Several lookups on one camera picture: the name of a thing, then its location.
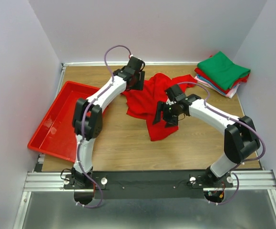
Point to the red plastic tray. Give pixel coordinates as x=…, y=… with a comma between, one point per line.
x=55, y=135

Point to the red t shirt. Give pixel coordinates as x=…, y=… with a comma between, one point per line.
x=142, y=104
x=209, y=77

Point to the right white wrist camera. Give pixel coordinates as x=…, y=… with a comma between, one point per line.
x=168, y=102

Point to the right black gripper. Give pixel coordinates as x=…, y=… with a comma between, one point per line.
x=172, y=122

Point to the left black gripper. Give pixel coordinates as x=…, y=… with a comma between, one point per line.
x=139, y=84

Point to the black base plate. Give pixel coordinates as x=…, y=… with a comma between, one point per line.
x=145, y=185

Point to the aluminium frame rail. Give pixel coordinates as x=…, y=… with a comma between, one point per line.
x=50, y=181

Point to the green folded t shirt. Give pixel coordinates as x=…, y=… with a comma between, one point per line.
x=223, y=69

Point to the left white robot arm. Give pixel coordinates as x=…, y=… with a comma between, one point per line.
x=88, y=116

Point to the blue folded t shirt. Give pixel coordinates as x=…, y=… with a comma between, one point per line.
x=211, y=83

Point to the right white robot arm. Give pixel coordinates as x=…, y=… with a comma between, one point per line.
x=240, y=136

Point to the pink folded t shirt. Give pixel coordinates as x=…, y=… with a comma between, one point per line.
x=229, y=94

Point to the red folded t shirt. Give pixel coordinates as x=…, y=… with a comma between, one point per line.
x=209, y=77

